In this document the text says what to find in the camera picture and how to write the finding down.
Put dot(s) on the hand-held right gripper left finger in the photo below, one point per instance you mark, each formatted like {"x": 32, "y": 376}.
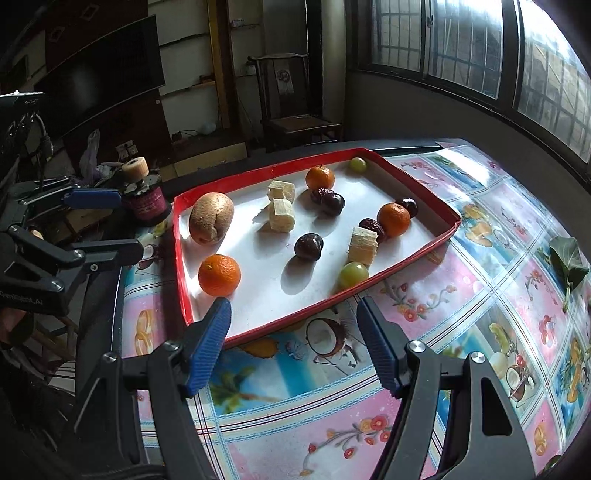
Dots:
{"x": 212, "y": 341}

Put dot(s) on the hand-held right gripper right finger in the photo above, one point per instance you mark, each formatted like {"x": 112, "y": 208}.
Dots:
{"x": 378, "y": 346}

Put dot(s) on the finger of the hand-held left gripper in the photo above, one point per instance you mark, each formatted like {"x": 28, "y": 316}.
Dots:
{"x": 92, "y": 197}
{"x": 106, "y": 256}

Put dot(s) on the green grape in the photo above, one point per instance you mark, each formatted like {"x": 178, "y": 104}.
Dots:
{"x": 354, "y": 273}
{"x": 358, "y": 164}

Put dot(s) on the red tray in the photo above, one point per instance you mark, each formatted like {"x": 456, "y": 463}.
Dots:
{"x": 258, "y": 258}

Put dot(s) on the pale banana chunk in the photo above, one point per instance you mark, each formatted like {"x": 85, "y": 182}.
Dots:
{"x": 363, "y": 245}

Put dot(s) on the brown kiwi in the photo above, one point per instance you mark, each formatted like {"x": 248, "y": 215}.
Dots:
{"x": 211, "y": 217}

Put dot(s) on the red date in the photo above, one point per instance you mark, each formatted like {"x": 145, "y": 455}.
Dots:
{"x": 371, "y": 226}
{"x": 316, "y": 194}

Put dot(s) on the dark purple plum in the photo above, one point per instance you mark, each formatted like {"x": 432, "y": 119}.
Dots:
{"x": 333, "y": 204}
{"x": 407, "y": 206}
{"x": 309, "y": 246}

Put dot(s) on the orange with stem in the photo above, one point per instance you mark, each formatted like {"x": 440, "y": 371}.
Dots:
{"x": 320, "y": 179}

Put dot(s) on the person's left hand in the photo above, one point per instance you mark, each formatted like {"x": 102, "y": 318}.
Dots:
{"x": 11, "y": 327}

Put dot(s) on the translucent plastic bag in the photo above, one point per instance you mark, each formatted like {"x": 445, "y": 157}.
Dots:
{"x": 90, "y": 152}

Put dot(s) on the dark jar with cork stopper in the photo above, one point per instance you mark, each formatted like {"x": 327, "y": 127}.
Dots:
{"x": 147, "y": 203}

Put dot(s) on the fruit print tablecloth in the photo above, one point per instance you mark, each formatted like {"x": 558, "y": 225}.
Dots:
{"x": 300, "y": 406}

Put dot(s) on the black television screen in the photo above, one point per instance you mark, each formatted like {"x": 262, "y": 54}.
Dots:
{"x": 101, "y": 78}

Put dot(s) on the broad green leaf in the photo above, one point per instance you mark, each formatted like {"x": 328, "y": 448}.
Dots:
{"x": 568, "y": 263}

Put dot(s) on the dark wooden chair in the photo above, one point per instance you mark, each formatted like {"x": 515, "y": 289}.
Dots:
{"x": 295, "y": 124}

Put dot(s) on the barred window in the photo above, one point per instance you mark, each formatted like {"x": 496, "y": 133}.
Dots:
{"x": 461, "y": 46}

